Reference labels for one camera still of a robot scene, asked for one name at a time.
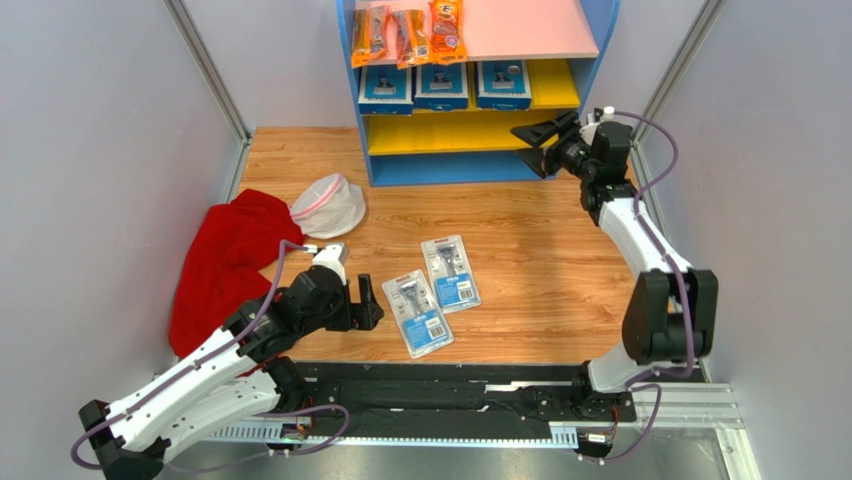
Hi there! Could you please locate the clear blister razor pack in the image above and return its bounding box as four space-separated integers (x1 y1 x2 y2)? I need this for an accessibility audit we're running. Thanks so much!
382 270 455 359
421 235 482 314

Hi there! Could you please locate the blue razor box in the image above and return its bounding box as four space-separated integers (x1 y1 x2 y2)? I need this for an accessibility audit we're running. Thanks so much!
475 60 533 111

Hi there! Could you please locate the white blue Harry's box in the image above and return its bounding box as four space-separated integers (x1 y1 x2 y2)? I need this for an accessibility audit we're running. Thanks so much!
413 63 470 112
357 65 414 116

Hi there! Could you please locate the orange BIC razor bag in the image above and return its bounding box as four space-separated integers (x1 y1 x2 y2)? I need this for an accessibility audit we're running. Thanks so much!
429 0 468 65

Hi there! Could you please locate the narrow orange razor pack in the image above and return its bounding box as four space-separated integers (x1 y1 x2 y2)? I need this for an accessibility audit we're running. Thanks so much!
391 9 431 70

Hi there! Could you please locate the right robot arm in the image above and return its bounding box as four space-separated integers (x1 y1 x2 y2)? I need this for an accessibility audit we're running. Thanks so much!
510 107 719 419

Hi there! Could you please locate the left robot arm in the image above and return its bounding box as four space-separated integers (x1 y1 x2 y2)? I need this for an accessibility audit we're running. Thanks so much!
71 265 384 479

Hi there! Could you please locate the blue shelf unit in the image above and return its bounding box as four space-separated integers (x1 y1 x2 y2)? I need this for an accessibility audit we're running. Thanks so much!
356 0 621 187

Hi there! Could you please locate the orange razor pack on shelf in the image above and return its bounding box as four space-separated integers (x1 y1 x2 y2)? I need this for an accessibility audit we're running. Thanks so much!
350 5 391 68

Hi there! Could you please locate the white mesh zip bag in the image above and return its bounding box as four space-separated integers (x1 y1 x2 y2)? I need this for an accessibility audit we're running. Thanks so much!
290 173 367 240

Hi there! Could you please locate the red cloth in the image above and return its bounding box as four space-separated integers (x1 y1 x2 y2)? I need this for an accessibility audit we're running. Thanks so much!
168 189 305 359

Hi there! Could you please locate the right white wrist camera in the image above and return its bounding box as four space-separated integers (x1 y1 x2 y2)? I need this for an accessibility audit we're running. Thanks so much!
580 106 616 146

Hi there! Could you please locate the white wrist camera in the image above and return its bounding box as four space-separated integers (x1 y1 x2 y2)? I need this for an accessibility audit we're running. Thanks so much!
305 242 349 285
580 106 616 146

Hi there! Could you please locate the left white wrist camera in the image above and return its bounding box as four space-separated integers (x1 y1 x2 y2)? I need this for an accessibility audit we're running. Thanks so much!
305 242 349 285

